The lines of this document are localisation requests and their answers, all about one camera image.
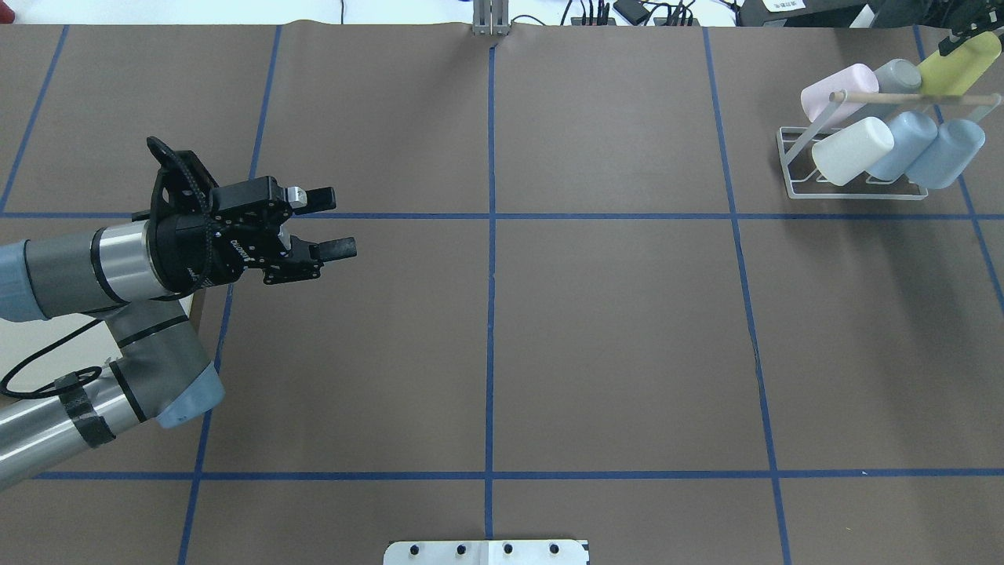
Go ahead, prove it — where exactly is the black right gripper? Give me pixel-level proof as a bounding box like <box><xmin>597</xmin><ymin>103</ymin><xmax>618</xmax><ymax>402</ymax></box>
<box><xmin>938</xmin><ymin>1</ymin><xmax>1003</xmax><ymax>57</ymax></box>

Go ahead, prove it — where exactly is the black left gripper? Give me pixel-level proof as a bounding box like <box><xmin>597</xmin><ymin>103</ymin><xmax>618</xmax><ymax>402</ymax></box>
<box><xmin>147</xmin><ymin>177</ymin><xmax>358</xmax><ymax>293</ymax></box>

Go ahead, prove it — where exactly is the yellow plastic cup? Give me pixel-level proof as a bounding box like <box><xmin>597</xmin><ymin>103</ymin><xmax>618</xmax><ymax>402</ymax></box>
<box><xmin>918</xmin><ymin>31</ymin><xmax>1002</xmax><ymax>97</ymax></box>

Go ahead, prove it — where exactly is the grey plastic cup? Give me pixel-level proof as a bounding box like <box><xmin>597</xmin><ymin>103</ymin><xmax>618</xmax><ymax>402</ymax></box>
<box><xmin>874</xmin><ymin>58</ymin><xmax>922</xmax><ymax>94</ymax></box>

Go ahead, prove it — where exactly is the light blue plastic cup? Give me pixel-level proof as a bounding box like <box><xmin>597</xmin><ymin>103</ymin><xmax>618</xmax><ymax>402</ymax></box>
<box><xmin>865</xmin><ymin>111</ymin><xmax>938</xmax><ymax>181</ymax></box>

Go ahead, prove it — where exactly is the pink plastic cup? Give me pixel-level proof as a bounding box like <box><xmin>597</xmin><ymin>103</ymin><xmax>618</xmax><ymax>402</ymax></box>
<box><xmin>800</xmin><ymin>64</ymin><xmax>881</xmax><ymax>130</ymax></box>

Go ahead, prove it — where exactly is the white plastic cup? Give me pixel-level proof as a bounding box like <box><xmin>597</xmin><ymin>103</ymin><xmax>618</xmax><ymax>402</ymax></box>
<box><xmin>811</xmin><ymin>117</ymin><xmax>894</xmax><ymax>187</ymax></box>

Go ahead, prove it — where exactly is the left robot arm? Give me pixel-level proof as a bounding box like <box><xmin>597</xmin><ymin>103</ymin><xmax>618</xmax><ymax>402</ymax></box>
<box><xmin>2</xmin><ymin>170</ymin><xmax>356</xmax><ymax>489</ymax></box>

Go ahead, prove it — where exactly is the cream plastic tray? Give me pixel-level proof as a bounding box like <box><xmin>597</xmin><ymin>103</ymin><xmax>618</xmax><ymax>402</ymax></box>
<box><xmin>1</xmin><ymin>314</ymin><xmax>121</xmax><ymax>391</ymax></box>

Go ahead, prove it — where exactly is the white wire cup rack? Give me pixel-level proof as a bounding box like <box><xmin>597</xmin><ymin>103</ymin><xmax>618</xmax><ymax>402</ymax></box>
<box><xmin>776</xmin><ymin>90</ymin><xmax>1002</xmax><ymax>201</ymax></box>

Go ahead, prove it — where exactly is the aluminium frame post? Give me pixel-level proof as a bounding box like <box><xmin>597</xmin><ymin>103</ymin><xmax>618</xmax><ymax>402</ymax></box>
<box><xmin>471</xmin><ymin>0</ymin><xmax>511</xmax><ymax>36</ymax></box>

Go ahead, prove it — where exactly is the grey robot mount plate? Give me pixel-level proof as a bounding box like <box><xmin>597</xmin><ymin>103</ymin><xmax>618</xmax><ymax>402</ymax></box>
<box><xmin>383</xmin><ymin>539</ymin><xmax>591</xmax><ymax>564</ymax></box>

